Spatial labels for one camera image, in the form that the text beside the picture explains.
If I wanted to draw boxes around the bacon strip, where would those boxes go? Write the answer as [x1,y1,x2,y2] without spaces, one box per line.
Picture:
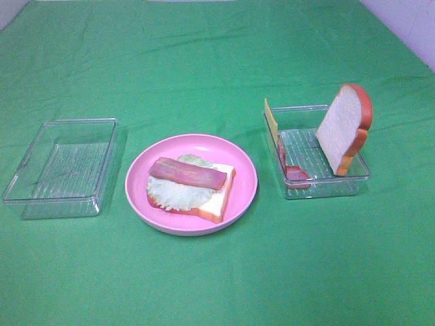
[149,157,227,190]
[277,138,311,189]

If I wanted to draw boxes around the right clear plastic container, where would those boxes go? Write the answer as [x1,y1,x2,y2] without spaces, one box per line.
[263,105,370,200]

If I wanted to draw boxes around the green lettuce leaf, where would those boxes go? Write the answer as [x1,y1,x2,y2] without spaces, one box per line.
[146,154,227,211]

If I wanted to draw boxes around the green tablecloth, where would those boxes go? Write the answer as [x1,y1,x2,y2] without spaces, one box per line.
[1,1,434,325]

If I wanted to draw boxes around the clear plastic container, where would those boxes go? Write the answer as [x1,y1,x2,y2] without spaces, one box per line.
[2,118,118,219]
[263,105,370,200]

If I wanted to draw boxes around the pink plate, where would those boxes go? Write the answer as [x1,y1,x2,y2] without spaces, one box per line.
[125,134,258,236]

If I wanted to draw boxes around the left clear plastic container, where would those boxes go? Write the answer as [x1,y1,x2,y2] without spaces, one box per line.
[2,118,118,219]

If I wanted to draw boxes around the toast bread slice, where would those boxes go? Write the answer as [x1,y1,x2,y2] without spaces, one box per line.
[146,164,236,223]
[315,84,374,176]

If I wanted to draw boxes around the yellow cheese slice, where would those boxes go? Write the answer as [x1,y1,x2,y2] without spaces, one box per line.
[264,98,278,144]

